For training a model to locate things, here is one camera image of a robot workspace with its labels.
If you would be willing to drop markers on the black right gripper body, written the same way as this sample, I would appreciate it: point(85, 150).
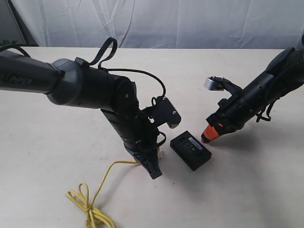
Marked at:
point(235, 113)

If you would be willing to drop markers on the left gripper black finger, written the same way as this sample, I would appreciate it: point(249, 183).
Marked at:
point(149, 160)

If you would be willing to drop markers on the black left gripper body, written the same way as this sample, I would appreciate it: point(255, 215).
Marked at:
point(138, 134)

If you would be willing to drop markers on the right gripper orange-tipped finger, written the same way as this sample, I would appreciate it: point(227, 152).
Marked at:
point(213, 132)

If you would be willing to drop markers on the black network switch box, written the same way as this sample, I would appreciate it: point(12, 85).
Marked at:
point(190, 150)

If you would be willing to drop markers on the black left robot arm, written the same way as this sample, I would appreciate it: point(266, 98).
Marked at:
point(80, 83)

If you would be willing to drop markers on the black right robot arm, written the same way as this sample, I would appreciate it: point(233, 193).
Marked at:
point(284, 74)

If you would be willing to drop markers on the white backdrop cloth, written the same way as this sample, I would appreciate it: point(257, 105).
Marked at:
point(231, 24)

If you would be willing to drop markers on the green plant leaves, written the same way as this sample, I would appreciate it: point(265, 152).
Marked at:
point(8, 42)

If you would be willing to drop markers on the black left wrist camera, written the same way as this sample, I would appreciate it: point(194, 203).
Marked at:
point(162, 112)

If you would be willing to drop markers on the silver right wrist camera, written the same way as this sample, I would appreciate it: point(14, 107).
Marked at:
point(220, 84)

